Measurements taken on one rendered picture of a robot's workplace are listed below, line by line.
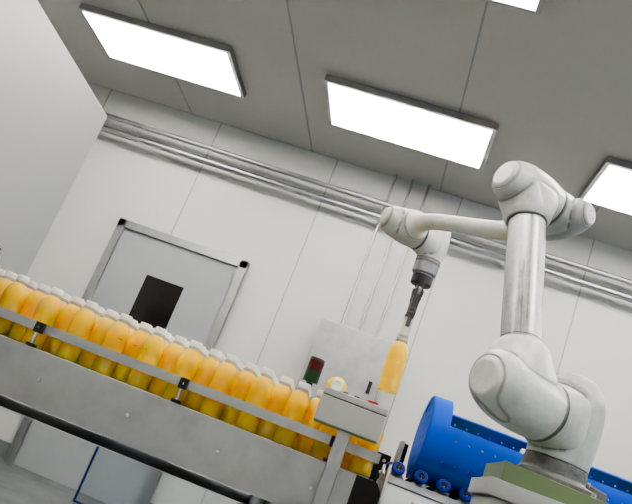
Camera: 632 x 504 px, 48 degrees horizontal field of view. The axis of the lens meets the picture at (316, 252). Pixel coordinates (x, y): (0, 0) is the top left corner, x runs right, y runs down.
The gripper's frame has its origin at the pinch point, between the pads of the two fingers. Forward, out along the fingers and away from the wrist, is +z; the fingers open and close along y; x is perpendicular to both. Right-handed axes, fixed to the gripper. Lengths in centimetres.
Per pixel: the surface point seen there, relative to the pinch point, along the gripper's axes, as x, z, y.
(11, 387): 110, 65, -20
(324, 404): 17, 37, -32
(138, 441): 66, 66, -20
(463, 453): -28.7, 34.0, -11.8
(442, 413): -19.2, 24.3, -9.5
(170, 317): 168, -18, 342
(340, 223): 61, -145, 337
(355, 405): 8.6, 33.8, -31.4
